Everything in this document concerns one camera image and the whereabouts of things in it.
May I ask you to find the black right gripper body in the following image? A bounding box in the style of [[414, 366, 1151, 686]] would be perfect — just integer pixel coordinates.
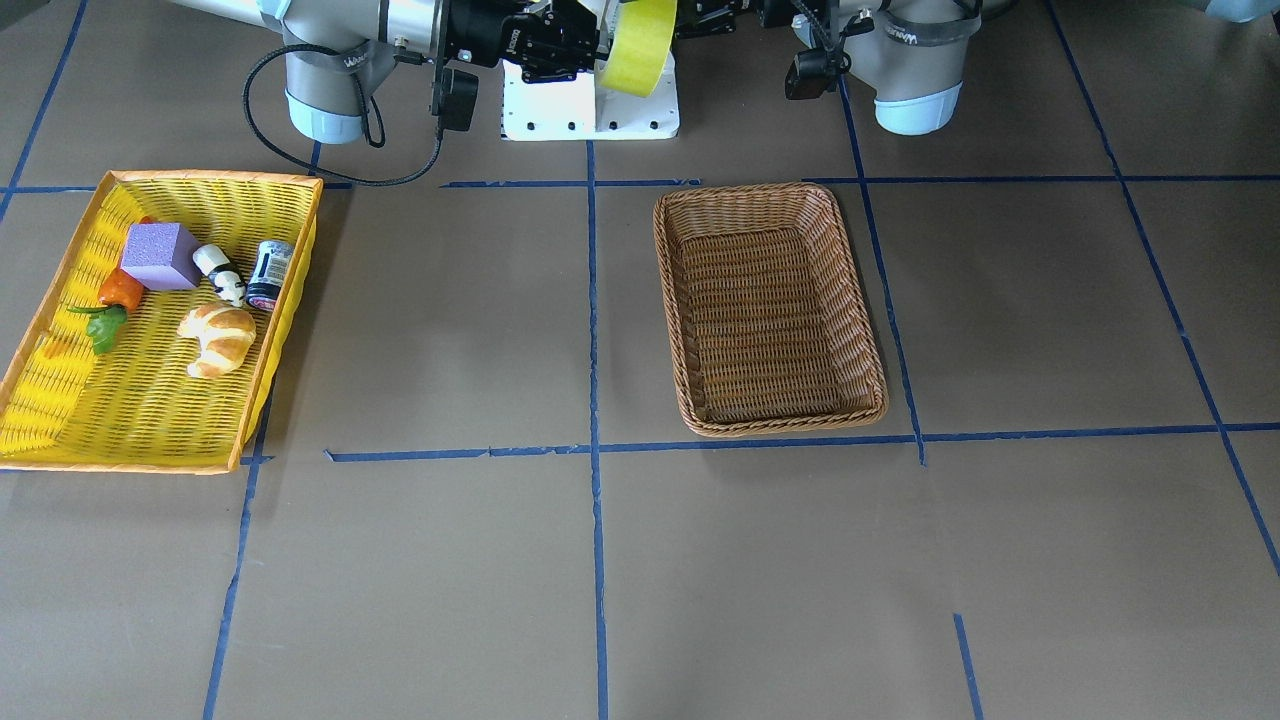
[[445, 1, 573, 69]]

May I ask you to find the yellow tape roll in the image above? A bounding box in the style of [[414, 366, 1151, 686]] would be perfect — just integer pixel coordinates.
[[596, 1, 678, 97]]

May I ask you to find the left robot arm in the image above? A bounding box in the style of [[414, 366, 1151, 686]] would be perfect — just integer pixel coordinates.
[[675, 1, 1016, 136]]

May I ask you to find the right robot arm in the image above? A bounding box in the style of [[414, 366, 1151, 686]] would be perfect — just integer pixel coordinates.
[[192, 1, 609, 143]]

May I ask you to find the brown wicker basket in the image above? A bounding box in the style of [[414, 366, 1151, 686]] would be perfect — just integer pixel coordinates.
[[652, 182, 890, 438]]

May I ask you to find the yellow plastic woven basket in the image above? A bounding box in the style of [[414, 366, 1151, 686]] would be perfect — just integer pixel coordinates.
[[1, 170, 324, 474]]

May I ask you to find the small black labelled jar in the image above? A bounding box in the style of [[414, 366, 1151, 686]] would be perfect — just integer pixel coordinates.
[[244, 240, 294, 313]]

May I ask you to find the toy panda figure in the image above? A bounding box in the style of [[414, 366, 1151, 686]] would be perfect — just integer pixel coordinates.
[[192, 243, 247, 307]]

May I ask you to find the purple foam cube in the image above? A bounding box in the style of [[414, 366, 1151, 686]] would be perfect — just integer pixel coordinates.
[[118, 222, 204, 291]]

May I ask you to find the toy croissant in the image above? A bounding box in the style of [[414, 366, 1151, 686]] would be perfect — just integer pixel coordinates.
[[175, 302, 257, 379]]

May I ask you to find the toy orange carrot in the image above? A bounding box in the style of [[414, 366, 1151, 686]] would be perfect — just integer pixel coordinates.
[[67, 247, 146, 357]]

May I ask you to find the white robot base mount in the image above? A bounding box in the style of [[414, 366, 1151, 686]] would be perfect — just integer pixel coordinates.
[[500, 53, 680, 142]]

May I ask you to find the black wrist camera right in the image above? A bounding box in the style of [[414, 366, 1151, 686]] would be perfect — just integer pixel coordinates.
[[431, 61, 480, 132]]

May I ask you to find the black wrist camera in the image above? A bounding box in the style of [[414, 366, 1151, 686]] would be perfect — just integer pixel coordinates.
[[431, 61, 480, 132], [783, 47, 851, 101]]

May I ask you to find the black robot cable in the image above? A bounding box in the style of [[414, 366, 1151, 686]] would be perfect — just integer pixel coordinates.
[[242, 42, 445, 188]]

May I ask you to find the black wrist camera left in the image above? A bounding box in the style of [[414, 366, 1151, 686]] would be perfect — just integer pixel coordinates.
[[783, 47, 851, 101]]

